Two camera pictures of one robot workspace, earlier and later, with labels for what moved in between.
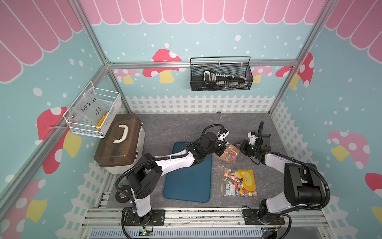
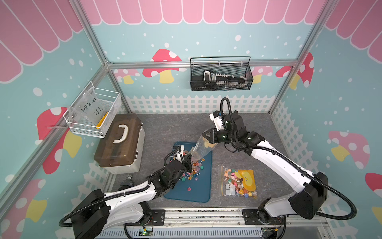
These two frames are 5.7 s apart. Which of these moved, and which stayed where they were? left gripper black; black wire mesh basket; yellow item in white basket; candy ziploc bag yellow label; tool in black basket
Moved: left gripper black
Stayed: candy ziploc bag yellow label; tool in black basket; yellow item in white basket; black wire mesh basket
